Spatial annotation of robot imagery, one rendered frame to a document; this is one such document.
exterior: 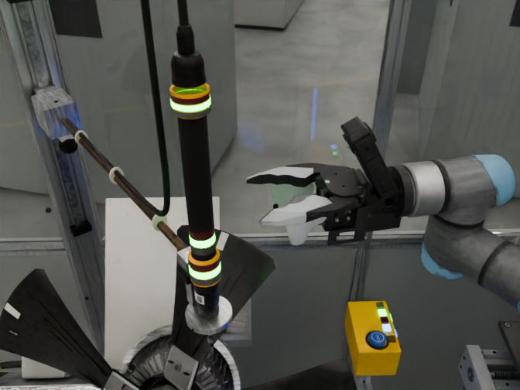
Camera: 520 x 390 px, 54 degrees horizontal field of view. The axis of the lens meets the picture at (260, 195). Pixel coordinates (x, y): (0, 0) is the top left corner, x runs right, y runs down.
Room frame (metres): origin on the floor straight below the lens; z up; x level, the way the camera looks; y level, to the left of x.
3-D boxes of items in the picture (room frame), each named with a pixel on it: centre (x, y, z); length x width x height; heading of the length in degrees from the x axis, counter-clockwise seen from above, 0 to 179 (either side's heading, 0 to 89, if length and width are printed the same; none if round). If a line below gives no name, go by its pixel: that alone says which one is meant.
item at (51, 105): (1.02, 0.45, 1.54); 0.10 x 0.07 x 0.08; 37
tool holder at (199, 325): (0.52, 0.08, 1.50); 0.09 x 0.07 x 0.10; 37
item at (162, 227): (0.76, 0.26, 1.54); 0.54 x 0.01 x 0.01; 37
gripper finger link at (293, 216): (0.50, -0.05, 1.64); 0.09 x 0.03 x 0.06; 123
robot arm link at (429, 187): (0.58, -0.22, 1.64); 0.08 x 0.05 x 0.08; 12
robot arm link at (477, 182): (0.59, -0.29, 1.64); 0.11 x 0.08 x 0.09; 102
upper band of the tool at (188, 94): (0.51, 0.08, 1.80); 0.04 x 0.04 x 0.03
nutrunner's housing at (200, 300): (0.51, 0.08, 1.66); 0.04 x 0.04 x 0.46
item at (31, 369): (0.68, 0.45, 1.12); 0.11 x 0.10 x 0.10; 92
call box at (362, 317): (0.82, -0.28, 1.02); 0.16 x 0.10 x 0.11; 2
